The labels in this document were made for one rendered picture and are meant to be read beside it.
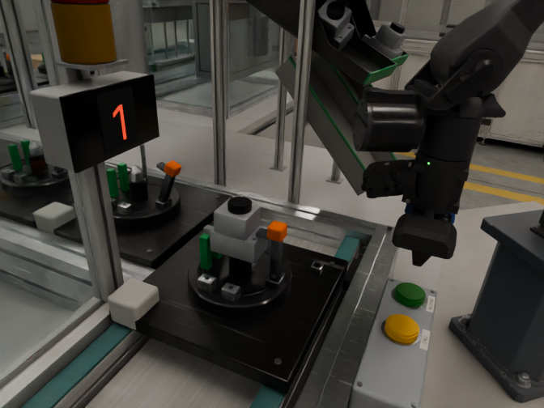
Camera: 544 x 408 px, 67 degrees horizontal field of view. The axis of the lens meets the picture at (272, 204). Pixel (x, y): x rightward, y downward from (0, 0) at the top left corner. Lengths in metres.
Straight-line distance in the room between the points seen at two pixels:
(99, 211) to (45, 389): 0.20
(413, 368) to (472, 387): 0.17
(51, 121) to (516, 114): 4.36
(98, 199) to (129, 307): 0.13
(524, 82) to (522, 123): 0.37
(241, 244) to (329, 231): 0.27
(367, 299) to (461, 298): 0.26
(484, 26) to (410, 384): 0.37
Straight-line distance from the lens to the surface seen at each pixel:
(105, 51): 0.44
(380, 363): 0.51
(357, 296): 0.59
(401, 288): 0.60
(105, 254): 0.55
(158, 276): 0.60
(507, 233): 0.61
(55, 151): 0.44
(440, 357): 0.69
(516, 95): 4.54
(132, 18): 1.44
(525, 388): 0.68
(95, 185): 0.51
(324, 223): 0.74
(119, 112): 0.45
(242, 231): 0.50
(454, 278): 0.86
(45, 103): 0.42
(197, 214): 0.73
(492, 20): 0.47
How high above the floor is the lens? 1.33
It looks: 28 degrees down
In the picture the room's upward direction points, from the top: 3 degrees clockwise
